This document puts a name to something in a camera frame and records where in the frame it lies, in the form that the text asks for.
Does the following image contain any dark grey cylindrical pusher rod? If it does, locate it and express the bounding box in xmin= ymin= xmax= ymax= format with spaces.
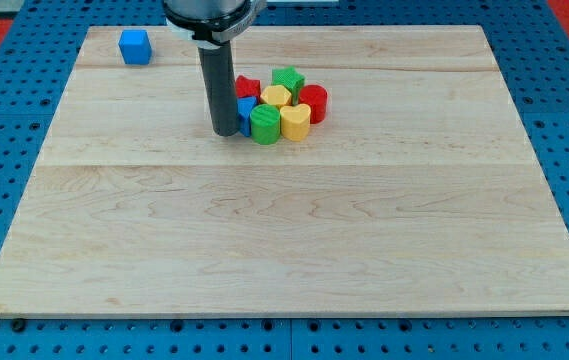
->
xmin=198 ymin=42 xmax=239 ymax=137

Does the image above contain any blue cube block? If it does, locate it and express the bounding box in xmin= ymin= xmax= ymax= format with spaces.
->
xmin=118 ymin=29 xmax=152 ymax=65

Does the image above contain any red star-like block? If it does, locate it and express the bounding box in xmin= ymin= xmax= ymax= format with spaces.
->
xmin=235 ymin=75 xmax=261 ymax=98

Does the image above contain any blue triangle block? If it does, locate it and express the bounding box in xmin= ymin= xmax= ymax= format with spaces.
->
xmin=237 ymin=97 xmax=258 ymax=137

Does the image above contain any yellow hexagon block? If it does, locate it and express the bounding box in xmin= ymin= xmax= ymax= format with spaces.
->
xmin=260 ymin=85 xmax=292 ymax=109

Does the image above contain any green star block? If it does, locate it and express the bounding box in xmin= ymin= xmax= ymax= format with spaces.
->
xmin=271 ymin=66 xmax=305 ymax=104

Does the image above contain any green cylinder block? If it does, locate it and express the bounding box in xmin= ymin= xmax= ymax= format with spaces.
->
xmin=250 ymin=104 xmax=280 ymax=145

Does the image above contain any yellow heart block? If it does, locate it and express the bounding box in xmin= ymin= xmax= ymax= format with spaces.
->
xmin=280 ymin=104 xmax=311 ymax=142

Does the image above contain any red cylinder block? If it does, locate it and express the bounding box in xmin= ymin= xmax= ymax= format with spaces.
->
xmin=298 ymin=84 xmax=328 ymax=124

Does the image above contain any light wooden board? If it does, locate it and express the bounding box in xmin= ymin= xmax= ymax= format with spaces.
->
xmin=0 ymin=25 xmax=569 ymax=319

